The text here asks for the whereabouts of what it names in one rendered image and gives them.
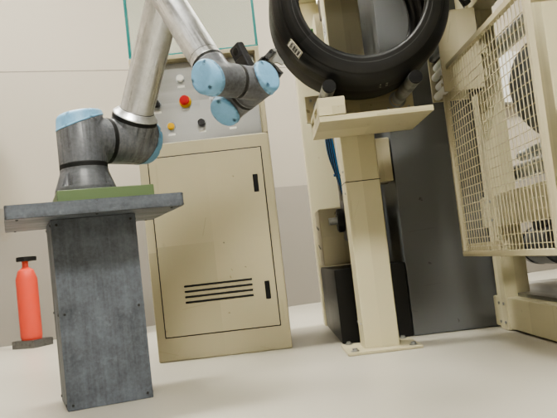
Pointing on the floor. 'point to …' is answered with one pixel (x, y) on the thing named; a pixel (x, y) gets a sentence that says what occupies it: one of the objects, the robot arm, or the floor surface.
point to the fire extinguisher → (29, 308)
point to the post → (363, 201)
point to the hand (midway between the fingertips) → (272, 51)
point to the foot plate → (380, 347)
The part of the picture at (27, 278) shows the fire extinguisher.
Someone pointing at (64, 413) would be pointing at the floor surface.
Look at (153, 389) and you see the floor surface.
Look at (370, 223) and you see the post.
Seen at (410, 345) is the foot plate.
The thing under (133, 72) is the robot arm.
